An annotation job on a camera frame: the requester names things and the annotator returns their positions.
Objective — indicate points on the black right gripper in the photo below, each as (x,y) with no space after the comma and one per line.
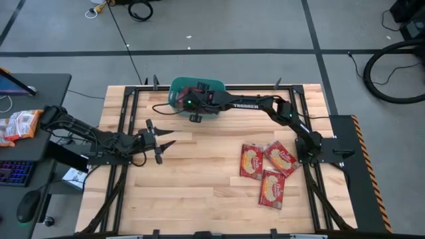
(199,101)

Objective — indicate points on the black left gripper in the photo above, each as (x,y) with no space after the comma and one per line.
(147,139)

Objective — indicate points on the red popcorn bag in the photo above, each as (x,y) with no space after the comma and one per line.
(281,159)
(272,190)
(251,162)
(186,94)

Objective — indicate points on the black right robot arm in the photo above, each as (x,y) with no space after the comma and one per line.
(252,101)

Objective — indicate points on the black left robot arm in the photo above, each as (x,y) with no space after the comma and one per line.
(99,136)

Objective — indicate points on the teal plastic basket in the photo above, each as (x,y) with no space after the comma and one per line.
(176,86)

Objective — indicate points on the white paper box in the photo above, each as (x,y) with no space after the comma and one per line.
(74,177)

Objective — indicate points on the black desk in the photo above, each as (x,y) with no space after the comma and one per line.
(50,86)

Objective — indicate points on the orange snack bag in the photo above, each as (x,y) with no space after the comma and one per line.
(5,132)
(23,124)

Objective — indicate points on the black computer mouse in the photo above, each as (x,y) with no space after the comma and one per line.
(28,206)

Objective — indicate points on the backlit black keyboard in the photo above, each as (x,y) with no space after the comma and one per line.
(15,172)

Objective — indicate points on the tilted computer screen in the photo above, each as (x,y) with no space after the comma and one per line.
(13,84)

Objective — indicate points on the black hazard striped side platform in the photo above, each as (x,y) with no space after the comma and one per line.
(358,186)

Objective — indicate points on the black equipment case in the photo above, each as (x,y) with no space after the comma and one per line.
(411,16)

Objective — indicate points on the black aluminium table frame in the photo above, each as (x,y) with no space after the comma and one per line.
(232,87)

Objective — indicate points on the black table-level camera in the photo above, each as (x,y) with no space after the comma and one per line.
(203,235)

